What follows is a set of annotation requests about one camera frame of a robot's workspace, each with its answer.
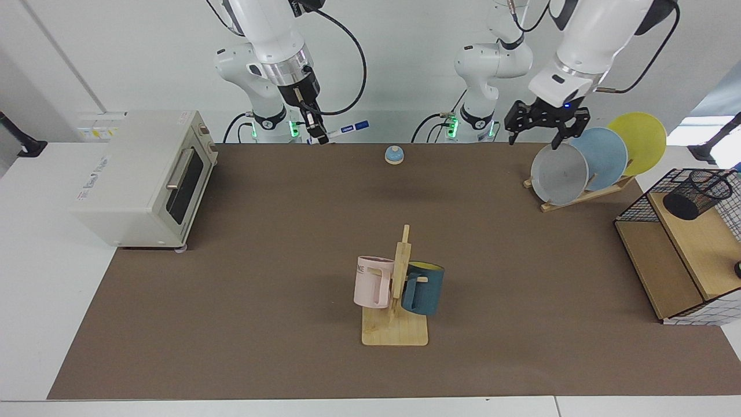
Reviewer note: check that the blue and white marker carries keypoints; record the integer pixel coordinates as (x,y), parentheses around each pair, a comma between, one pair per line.
(350,128)

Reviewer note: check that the black mesh pen holder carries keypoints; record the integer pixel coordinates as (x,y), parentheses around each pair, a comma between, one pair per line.
(689,202)

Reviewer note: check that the light blue plate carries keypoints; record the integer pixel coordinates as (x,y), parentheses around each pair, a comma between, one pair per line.
(605,156)

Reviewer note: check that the grey plate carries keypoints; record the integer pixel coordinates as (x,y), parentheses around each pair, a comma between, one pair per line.
(558,174)

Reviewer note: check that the yellow plate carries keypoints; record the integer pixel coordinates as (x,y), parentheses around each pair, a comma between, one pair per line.
(639,139)

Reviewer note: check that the wooden plate rack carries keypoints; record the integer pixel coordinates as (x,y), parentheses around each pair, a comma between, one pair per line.
(579,200)

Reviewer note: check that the small blue round thing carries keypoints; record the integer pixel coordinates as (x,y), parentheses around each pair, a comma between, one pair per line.
(394,155)

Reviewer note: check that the brown table cloth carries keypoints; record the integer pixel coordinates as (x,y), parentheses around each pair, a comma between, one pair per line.
(289,260)

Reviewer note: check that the pink cup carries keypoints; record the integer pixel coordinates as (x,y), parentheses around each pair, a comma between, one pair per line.
(367,286)

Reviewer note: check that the dark teal cup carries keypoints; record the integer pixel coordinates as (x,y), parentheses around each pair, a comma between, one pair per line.
(428,292)

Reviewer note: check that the pale toaster oven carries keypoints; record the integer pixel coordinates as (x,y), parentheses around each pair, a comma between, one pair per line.
(133,185)

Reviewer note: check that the white box with yellow labels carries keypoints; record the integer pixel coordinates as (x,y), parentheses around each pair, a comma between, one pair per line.
(95,124)

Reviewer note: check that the wooden cup stand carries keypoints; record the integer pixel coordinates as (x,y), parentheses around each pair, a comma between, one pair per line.
(393,333)

